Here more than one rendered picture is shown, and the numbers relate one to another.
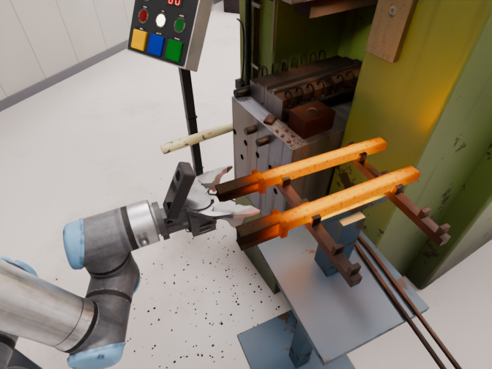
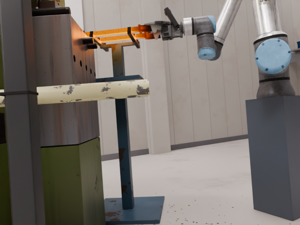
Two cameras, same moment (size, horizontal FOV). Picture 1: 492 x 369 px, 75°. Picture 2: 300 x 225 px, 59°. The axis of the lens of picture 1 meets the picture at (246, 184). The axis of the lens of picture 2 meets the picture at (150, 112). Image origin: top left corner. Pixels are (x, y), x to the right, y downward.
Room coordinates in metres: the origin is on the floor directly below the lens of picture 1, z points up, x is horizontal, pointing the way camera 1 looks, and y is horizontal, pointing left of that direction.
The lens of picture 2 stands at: (1.73, 0.73, 0.54)
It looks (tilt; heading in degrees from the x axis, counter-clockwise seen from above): 1 degrees up; 211
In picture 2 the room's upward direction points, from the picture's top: 4 degrees counter-clockwise
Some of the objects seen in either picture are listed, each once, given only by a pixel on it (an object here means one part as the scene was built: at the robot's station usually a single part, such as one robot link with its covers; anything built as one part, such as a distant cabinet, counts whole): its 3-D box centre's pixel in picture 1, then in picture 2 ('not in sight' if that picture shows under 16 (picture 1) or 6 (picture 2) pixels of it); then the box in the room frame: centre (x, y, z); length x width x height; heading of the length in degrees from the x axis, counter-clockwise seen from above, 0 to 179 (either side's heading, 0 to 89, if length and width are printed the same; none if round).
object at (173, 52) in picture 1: (174, 50); not in sight; (1.29, 0.28, 1.01); 0.07 x 0.05 x 0.07; 56
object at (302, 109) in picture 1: (311, 118); not in sight; (0.89, -0.21, 0.95); 0.12 x 0.09 x 0.07; 121
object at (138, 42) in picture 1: (139, 40); not in sight; (1.40, 0.45, 1.01); 0.07 x 0.05 x 0.07; 56
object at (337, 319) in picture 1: (329, 265); (119, 83); (0.47, -0.22, 0.76); 0.40 x 0.30 x 0.02; 24
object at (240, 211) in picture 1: (236, 217); (156, 34); (0.43, 0.02, 1.01); 0.09 x 0.03 x 0.06; 78
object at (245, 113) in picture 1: (313, 146); (19, 90); (1.08, -0.28, 0.69); 0.56 x 0.38 x 0.45; 121
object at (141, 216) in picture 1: (145, 223); (186, 27); (0.41, 0.20, 1.01); 0.10 x 0.05 x 0.09; 24
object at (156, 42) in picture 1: (157, 45); not in sight; (1.34, 0.36, 1.01); 0.07 x 0.05 x 0.07; 56
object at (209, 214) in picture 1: (213, 209); not in sight; (0.43, 0.07, 1.03); 0.09 x 0.05 x 0.02; 78
